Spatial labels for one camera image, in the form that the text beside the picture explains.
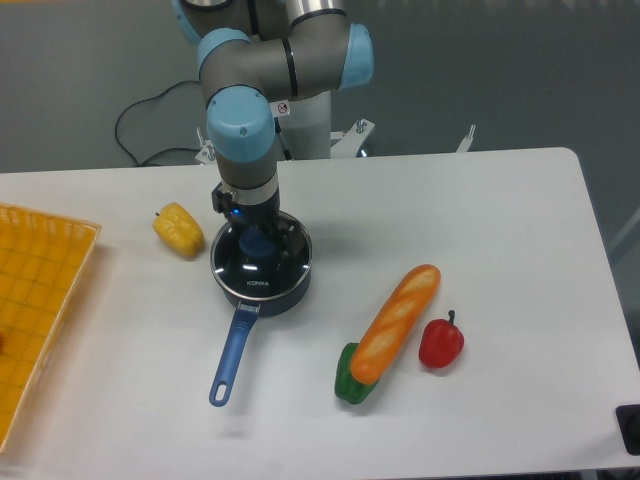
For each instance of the black device at table edge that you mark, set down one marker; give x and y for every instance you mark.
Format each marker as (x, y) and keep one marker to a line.
(628, 418)

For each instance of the yellow toy bell pepper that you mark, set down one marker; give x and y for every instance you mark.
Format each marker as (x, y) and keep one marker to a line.
(178, 230)

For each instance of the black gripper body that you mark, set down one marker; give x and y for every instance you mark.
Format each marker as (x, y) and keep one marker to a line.
(263, 216)

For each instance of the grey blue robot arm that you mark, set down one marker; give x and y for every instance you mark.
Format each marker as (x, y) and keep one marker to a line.
(251, 54)

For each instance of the glass pot lid blue knob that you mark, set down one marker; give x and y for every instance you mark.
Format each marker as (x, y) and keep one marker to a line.
(244, 263)

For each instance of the green toy bell pepper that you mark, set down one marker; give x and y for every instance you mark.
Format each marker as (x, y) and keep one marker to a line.
(346, 387)

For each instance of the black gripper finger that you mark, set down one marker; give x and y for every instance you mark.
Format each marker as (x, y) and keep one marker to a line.
(287, 237)
(222, 200)

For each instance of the toy baguette bread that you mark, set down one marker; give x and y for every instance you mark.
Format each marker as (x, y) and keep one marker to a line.
(385, 336)

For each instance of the blue saucepan with handle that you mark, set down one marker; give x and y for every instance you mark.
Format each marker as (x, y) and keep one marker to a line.
(246, 314)

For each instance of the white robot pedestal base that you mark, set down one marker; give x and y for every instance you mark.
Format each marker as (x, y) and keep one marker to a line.
(304, 130)

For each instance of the red toy bell pepper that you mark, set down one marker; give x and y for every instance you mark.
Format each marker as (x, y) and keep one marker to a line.
(442, 342)

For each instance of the yellow plastic basket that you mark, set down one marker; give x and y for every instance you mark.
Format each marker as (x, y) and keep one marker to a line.
(43, 256)

